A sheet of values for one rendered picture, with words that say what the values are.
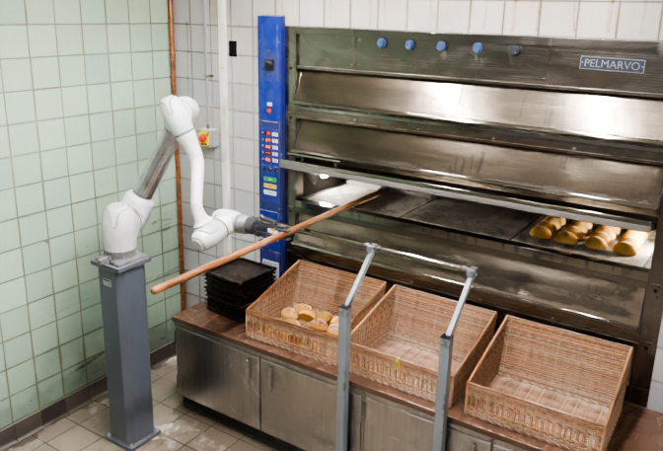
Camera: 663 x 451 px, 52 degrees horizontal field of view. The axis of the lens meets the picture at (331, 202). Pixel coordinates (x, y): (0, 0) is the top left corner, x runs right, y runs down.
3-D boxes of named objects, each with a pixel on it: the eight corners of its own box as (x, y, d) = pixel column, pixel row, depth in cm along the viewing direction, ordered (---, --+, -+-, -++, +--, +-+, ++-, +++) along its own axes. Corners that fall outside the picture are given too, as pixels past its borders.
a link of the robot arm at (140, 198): (104, 228, 339) (118, 215, 361) (133, 243, 341) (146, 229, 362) (170, 92, 320) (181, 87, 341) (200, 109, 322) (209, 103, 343)
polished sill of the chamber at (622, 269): (301, 204, 379) (301, 197, 378) (650, 277, 285) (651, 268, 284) (295, 206, 375) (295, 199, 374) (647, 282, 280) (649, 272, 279)
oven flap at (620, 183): (295, 153, 366) (303, 116, 366) (657, 212, 271) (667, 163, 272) (290, 151, 362) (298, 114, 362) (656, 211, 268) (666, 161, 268)
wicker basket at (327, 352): (298, 304, 386) (298, 258, 378) (386, 330, 357) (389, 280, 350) (243, 337, 346) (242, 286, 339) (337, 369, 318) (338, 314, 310)
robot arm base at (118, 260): (86, 262, 327) (85, 251, 325) (122, 249, 345) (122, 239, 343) (111, 270, 317) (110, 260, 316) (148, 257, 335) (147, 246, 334)
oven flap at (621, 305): (294, 245, 380) (302, 209, 380) (638, 331, 286) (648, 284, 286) (290, 244, 376) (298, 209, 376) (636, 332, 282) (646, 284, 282)
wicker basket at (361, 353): (392, 332, 355) (394, 282, 348) (494, 363, 325) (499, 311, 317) (339, 370, 317) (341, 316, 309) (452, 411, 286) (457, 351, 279)
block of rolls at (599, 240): (562, 207, 369) (563, 197, 367) (658, 224, 343) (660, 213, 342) (526, 237, 320) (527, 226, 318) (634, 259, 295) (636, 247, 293)
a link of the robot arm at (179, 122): (193, 128, 312) (199, 123, 325) (175, 92, 308) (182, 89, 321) (169, 140, 314) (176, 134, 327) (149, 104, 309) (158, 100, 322)
